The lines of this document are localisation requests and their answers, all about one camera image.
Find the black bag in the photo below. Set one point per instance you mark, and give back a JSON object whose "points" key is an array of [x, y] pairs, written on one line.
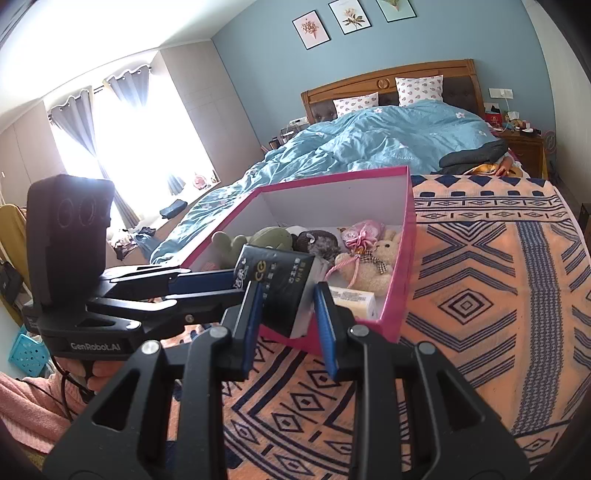
{"points": [[10, 281]]}

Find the orange patterned blanket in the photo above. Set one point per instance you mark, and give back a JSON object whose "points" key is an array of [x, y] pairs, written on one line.
{"points": [[485, 300]]}

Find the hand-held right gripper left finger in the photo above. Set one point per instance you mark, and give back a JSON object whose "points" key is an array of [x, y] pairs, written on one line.
{"points": [[247, 323]]}

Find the white power strip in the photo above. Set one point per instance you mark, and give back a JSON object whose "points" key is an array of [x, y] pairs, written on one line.
{"points": [[298, 123]]}

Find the beige teddy bear plush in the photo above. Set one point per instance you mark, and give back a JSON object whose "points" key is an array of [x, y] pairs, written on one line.
{"points": [[374, 267]]}

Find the framed flower picture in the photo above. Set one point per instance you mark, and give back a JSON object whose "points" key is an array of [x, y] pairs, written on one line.
{"points": [[349, 16], [311, 30], [395, 9]]}

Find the small red box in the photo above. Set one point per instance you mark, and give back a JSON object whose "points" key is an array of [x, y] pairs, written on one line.
{"points": [[494, 120]]}

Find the pile of clothes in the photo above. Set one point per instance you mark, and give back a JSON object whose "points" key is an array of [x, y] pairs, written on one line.
{"points": [[134, 242]]}

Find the grey furry plush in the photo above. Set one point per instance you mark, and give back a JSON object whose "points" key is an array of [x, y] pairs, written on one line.
{"points": [[318, 242]]}

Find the small pink toy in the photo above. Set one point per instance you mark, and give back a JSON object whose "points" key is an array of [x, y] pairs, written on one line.
{"points": [[199, 181]]}

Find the pink cardboard box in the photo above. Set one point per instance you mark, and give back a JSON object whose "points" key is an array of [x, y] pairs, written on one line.
{"points": [[397, 258]]}

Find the person's left hand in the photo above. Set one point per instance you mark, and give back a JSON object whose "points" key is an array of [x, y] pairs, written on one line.
{"points": [[99, 378]]}

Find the wooden headboard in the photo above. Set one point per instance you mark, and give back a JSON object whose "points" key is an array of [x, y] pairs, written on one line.
{"points": [[351, 83]]}

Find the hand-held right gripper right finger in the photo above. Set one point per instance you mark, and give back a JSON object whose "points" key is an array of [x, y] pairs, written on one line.
{"points": [[325, 327]]}

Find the pink sachet bag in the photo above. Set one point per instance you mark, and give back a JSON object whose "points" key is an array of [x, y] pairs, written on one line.
{"points": [[364, 230]]}

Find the white dotted pillow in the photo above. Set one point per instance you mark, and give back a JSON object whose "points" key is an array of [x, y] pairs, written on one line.
{"points": [[355, 105], [420, 90]]}

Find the dark folded clothes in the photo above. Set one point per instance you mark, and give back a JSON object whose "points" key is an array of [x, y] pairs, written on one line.
{"points": [[475, 154]]}

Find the person's left forearm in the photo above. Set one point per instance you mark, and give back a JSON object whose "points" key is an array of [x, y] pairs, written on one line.
{"points": [[27, 406]]}

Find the grey curtain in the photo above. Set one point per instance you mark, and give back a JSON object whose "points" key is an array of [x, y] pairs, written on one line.
{"points": [[78, 134], [131, 87]]}

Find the white wall switch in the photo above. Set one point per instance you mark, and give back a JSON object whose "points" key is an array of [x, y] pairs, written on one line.
{"points": [[501, 93]]}

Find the yellow garment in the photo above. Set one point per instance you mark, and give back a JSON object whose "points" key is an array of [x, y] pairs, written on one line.
{"points": [[11, 235]]}

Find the dark cloth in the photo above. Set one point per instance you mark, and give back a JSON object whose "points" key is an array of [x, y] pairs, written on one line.
{"points": [[173, 208]]}

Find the white tube carton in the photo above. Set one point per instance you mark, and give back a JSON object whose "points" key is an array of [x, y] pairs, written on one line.
{"points": [[355, 300]]}

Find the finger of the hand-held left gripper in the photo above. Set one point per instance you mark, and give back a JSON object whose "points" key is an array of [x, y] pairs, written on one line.
{"points": [[184, 311], [203, 279]]}

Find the teal plastic basket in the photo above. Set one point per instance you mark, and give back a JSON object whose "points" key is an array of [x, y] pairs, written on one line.
{"points": [[30, 350]]}

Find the small black box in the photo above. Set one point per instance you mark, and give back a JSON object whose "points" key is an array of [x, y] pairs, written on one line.
{"points": [[277, 286]]}

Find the wooden nightstand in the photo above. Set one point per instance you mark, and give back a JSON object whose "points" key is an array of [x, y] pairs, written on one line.
{"points": [[526, 152]]}

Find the green frog plush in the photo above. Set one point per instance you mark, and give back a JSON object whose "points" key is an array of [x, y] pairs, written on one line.
{"points": [[272, 237]]}

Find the blue floral duvet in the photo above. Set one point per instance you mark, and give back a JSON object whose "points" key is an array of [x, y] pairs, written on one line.
{"points": [[369, 138]]}

